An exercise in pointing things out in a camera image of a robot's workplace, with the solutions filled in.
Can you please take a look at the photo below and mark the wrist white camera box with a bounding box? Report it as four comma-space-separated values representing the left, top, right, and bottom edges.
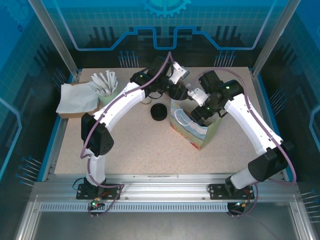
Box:
171, 61, 190, 86
187, 88, 209, 107

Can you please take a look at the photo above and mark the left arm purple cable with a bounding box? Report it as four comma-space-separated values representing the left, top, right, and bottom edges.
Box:
79, 51, 177, 188

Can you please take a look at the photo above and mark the green paper cup holder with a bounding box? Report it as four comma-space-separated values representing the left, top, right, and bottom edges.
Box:
99, 87, 120, 108

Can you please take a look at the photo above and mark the slotted grey cable duct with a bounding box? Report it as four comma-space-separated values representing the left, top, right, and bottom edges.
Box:
39, 202, 232, 213

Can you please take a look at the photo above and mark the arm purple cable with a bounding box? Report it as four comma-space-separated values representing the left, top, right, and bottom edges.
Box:
193, 67, 298, 187
79, 51, 177, 188

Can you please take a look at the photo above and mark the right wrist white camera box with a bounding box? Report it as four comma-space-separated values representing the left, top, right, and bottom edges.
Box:
187, 88, 209, 107

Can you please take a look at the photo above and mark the printed paper gift bag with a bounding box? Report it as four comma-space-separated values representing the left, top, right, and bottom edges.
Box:
169, 97, 222, 152

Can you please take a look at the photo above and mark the stack of white napkins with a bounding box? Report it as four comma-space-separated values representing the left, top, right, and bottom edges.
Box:
55, 81, 100, 115

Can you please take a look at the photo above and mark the stack of black cup lids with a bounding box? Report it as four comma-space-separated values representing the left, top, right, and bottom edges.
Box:
150, 103, 168, 122

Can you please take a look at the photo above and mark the brown cardboard napkin tray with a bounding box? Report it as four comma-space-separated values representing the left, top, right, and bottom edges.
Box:
57, 81, 100, 119

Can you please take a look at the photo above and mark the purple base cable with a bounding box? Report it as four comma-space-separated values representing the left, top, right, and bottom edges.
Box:
228, 184, 261, 218
87, 183, 125, 219

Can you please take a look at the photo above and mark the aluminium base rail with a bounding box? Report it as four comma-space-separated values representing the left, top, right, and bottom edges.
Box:
32, 173, 301, 203

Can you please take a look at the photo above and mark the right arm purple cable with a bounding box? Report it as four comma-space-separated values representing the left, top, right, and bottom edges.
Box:
193, 67, 298, 187

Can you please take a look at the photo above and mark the aluminium frame post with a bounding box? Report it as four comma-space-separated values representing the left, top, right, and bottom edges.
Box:
251, 0, 302, 78
27, 0, 82, 81

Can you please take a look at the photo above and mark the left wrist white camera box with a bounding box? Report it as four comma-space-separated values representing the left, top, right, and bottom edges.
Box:
171, 61, 190, 86

